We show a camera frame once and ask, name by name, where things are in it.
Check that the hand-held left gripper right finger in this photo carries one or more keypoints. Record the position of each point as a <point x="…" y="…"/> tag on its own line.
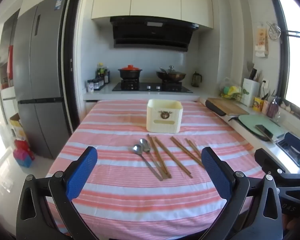
<point x="218" y="172"/>

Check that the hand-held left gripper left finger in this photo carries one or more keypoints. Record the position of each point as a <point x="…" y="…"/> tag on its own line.
<point x="81" y="172"/>

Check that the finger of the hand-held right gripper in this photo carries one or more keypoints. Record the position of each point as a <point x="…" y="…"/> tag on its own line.
<point x="297" y="142"/>
<point x="264" y="158"/>

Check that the brown wooden chopstick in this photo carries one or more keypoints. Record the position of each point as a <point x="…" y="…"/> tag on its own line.
<point x="181" y="156"/>
<point x="162" y="155"/>
<point x="193" y="151"/>
<point x="197" y="152"/>
<point x="157" y="156"/>

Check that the metal spoon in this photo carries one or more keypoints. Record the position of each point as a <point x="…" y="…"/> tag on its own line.
<point x="138" y="149"/>
<point x="145" y="145"/>

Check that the cream ribbed utensil holder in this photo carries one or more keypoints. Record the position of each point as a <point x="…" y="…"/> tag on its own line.
<point x="164" y="116"/>

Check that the garlic bulbs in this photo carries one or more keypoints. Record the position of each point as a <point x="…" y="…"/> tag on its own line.
<point x="287" y="107"/>

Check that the light green cutting board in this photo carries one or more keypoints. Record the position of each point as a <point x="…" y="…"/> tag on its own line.
<point x="247" y="125"/>

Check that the purple glass dispenser bottle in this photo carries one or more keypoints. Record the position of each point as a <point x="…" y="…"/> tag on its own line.
<point x="273" y="108"/>

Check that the pink cup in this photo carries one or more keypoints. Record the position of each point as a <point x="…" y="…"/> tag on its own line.
<point x="265" y="107"/>

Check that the yellow printed cup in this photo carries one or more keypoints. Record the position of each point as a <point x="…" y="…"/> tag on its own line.
<point x="257" y="104"/>

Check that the pink white striped tablecloth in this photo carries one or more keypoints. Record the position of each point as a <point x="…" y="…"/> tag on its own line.
<point x="130" y="205"/>

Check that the blue box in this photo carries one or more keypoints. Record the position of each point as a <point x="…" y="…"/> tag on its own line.
<point x="24" y="158"/>

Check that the wooden cutting board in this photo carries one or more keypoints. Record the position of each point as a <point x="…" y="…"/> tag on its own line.
<point x="229" y="106"/>

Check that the red box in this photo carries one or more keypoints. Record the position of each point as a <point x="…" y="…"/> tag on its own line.
<point x="22" y="145"/>

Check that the black rounded pad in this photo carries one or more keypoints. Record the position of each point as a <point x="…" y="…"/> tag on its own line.
<point x="214" y="107"/>

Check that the white knife block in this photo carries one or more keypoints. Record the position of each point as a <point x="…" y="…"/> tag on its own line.
<point x="251" y="92"/>

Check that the plastic bag yellow green contents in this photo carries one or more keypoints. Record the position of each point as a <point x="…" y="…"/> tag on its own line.
<point x="229" y="91"/>

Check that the cardboard box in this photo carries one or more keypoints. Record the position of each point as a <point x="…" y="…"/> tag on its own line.
<point x="16" y="127"/>

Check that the black lid spice jar rack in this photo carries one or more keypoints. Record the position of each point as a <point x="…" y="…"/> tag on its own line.
<point x="96" y="84"/>

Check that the dark sauce bottle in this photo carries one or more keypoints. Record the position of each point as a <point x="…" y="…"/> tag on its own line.
<point x="107" y="76"/>
<point x="103" y="76"/>

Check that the kitchen window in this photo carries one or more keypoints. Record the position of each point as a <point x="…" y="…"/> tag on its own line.
<point x="294" y="42"/>

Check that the grey steel refrigerator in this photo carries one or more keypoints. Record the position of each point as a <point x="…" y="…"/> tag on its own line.
<point x="40" y="80"/>

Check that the yellow cap sauce bottle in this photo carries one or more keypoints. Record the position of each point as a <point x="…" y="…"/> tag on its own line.
<point x="100" y="70"/>

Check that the dark metal wok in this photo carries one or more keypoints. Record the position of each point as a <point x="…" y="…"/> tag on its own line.
<point x="171" y="77"/>

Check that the black glass gas cooktop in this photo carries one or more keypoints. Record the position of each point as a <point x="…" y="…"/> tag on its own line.
<point x="152" y="88"/>

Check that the black clay pot red lid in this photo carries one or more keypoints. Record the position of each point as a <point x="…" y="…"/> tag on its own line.
<point x="130" y="73"/>

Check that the glass wok lid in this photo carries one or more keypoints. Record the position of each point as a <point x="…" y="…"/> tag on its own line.
<point x="172" y="70"/>

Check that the red hanging decoration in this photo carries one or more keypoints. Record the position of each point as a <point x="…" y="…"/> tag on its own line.
<point x="10" y="62"/>

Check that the grey tall cabinet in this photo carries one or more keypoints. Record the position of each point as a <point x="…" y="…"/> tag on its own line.
<point x="5" y="55"/>

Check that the black range hood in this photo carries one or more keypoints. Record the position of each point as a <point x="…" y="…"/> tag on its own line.
<point x="152" y="35"/>

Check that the white wall outlet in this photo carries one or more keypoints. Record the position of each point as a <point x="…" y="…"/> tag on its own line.
<point x="265" y="83"/>

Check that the hanging wall calendar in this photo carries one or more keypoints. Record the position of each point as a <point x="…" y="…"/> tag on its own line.
<point x="261" y="40"/>

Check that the black door frame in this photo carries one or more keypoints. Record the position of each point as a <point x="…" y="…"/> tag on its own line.
<point x="73" y="55"/>

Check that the cream wall cabinet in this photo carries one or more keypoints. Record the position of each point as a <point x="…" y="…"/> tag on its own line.
<point x="152" y="0"/>

